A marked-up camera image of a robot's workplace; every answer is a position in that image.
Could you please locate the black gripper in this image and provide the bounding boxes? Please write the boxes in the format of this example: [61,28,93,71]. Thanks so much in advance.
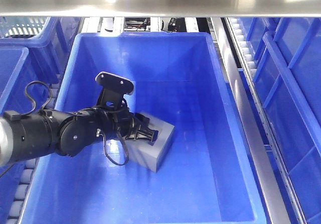
[96,107,158,143]

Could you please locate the gray square hollow base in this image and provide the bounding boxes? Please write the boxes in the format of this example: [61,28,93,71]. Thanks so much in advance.
[125,112,175,172]

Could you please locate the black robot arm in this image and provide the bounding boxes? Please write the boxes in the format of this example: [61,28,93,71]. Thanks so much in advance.
[1,107,158,166]

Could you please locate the blue target bin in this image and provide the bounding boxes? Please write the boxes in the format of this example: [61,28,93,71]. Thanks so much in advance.
[21,33,267,223]

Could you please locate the blue bin far left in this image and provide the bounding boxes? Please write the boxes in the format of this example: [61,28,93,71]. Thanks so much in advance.
[1,16,81,83]

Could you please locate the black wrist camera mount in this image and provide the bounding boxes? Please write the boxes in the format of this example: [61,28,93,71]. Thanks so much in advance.
[95,71,134,110]

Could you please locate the stainless steel rack frame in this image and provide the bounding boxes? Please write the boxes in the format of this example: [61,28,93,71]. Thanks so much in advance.
[1,0,320,223]

